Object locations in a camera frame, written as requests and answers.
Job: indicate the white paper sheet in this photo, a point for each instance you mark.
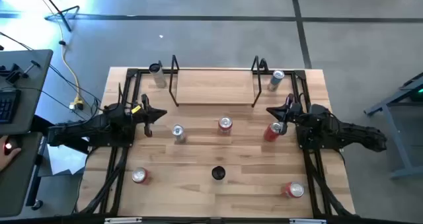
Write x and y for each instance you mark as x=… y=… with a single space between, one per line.
x=62 y=159

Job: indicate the red Fanta can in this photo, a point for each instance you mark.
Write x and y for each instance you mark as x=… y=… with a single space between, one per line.
x=225 y=122
x=295 y=189

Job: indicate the grey desk top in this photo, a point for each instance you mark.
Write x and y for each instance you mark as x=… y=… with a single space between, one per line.
x=33 y=85

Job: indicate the blue silver Red Bull can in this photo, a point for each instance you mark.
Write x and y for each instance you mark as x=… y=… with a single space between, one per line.
x=275 y=82
x=178 y=131

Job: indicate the silver metal bracket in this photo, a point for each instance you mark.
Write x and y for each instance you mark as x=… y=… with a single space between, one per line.
x=307 y=221
x=122 y=220

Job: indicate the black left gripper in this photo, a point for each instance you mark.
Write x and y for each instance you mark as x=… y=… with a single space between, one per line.
x=140 y=116

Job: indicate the black aluminium table frame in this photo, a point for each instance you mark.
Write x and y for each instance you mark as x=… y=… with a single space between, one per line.
x=132 y=72

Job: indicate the red Coca-Cola can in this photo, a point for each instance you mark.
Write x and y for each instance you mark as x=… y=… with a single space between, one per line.
x=139 y=175
x=271 y=134

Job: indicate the person's hand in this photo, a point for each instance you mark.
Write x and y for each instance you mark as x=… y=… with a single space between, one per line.
x=6 y=160

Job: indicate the black computer mouse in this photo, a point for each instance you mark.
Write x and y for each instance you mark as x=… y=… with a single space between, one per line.
x=8 y=146

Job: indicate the black keyboard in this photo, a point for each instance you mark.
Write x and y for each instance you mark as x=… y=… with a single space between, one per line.
x=8 y=106

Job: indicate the black tripod stand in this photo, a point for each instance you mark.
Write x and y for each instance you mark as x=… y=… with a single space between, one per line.
x=61 y=17

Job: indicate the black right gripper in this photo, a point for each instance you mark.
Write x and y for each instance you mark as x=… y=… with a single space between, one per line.
x=291 y=113

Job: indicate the grey metal cart frame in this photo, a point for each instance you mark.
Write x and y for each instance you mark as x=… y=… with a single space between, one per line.
x=397 y=140

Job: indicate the dark desk top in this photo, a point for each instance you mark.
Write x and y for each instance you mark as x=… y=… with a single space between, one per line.
x=16 y=191

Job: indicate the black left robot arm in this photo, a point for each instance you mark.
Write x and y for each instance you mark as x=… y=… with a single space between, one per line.
x=86 y=128

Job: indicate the yellow tape tag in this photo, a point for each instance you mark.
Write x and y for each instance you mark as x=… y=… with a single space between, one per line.
x=136 y=109

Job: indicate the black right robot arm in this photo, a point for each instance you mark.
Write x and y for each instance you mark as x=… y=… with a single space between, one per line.
x=337 y=128

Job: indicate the black desk leg with castor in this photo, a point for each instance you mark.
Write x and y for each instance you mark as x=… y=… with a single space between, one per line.
x=33 y=184

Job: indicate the white plug adapter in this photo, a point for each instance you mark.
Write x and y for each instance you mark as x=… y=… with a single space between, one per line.
x=72 y=106

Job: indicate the white Celsius can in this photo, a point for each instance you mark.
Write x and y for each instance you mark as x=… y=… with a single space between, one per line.
x=218 y=172
x=159 y=77

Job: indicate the black desk clamp mount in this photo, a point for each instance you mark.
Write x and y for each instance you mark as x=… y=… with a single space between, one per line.
x=15 y=74

